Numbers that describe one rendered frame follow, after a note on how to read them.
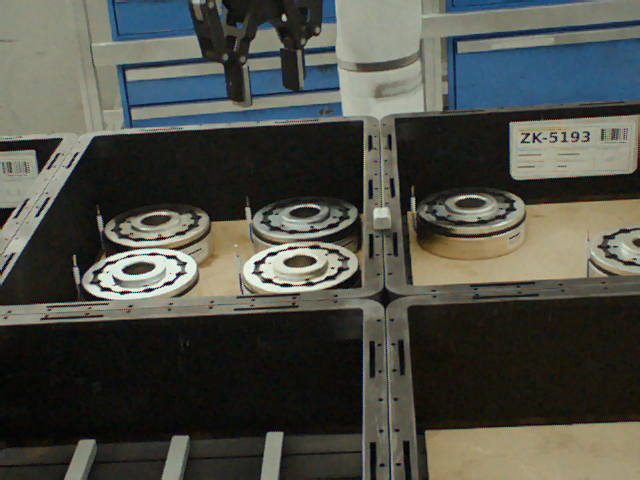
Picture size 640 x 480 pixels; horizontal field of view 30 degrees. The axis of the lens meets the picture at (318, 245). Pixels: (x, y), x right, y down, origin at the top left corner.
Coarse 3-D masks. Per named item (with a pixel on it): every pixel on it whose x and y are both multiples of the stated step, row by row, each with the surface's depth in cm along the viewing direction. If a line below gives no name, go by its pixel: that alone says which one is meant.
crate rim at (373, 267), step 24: (288, 120) 119; (312, 120) 119; (336, 120) 118; (360, 120) 118; (72, 168) 111; (48, 192) 106; (48, 216) 102; (24, 240) 96; (0, 264) 92; (0, 288) 89; (360, 288) 84; (384, 288) 85; (0, 312) 85; (24, 312) 84; (48, 312) 84
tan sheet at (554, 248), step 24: (408, 216) 120; (528, 216) 118; (552, 216) 118; (576, 216) 117; (600, 216) 117; (624, 216) 116; (528, 240) 113; (552, 240) 112; (576, 240) 112; (432, 264) 110; (456, 264) 109; (480, 264) 109; (504, 264) 109; (528, 264) 108; (552, 264) 108; (576, 264) 107
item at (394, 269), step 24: (384, 120) 117; (408, 120) 118; (432, 120) 117; (384, 144) 111; (384, 168) 105; (384, 192) 100; (384, 240) 91; (384, 264) 87; (408, 288) 83; (432, 288) 83; (456, 288) 83; (480, 288) 83; (504, 288) 82; (528, 288) 82; (552, 288) 82
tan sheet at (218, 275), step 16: (224, 224) 122; (240, 224) 122; (224, 240) 118; (240, 240) 118; (224, 256) 115; (240, 256) 114; (208, 272) 112; (224, 272) 111; (208, 288) 109; (224, 288) 108
